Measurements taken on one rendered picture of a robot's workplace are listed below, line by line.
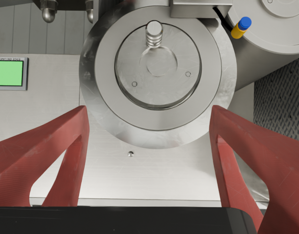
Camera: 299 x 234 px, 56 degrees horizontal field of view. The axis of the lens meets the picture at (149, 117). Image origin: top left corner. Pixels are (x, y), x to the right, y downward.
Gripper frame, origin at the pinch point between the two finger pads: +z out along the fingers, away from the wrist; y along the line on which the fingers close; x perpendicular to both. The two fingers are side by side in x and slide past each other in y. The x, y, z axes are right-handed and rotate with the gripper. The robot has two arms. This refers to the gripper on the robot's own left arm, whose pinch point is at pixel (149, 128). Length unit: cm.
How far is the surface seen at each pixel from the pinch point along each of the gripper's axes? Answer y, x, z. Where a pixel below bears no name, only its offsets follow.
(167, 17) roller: -1.7, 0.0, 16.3
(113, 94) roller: 3.2, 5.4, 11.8
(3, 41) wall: 147, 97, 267
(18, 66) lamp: 27, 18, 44
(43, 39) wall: 102, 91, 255
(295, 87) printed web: -18.5, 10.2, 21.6
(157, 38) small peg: -0.6, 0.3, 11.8
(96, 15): 5.0, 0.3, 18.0
